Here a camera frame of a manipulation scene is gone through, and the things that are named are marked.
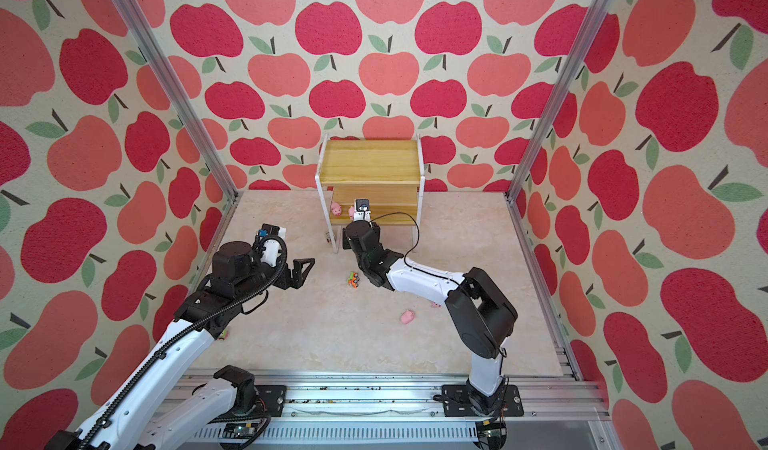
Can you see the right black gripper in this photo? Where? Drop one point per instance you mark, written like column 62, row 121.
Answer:
column 376, row 232

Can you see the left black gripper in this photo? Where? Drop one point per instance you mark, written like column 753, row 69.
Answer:
column 285, row 281

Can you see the wooden two-tier white-frame shelf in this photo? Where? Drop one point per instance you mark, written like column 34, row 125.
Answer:
column 389, row 173

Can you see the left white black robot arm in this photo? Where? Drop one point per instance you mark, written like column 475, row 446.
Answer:
column 128, row 421

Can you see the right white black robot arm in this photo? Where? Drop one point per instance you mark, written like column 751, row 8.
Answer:
column 481, row 313

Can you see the multicolour toy car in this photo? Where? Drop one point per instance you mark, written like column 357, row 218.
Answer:
column 353, row 280

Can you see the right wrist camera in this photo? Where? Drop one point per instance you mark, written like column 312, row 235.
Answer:
column 361, row 210

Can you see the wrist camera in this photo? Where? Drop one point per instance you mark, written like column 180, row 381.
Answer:
column 361, row 210
column 269, row 238

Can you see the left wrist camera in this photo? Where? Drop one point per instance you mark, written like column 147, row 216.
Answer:
column 269, row 238

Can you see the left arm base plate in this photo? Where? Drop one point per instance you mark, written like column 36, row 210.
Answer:
column 257, row 401

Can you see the left aluminium frame post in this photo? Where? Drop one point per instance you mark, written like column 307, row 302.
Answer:
column 132, row 15

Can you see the aluminium frame post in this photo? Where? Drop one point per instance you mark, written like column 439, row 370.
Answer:
column 132, row 15
column 575, row 61

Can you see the front aluminium rail frame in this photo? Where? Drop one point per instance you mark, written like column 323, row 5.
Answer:
column 400, row 411

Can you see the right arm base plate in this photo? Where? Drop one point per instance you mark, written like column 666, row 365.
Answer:
column 466, row 401

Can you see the right aluminium frame post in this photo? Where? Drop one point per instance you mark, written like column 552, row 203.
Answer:
column 575, row 61

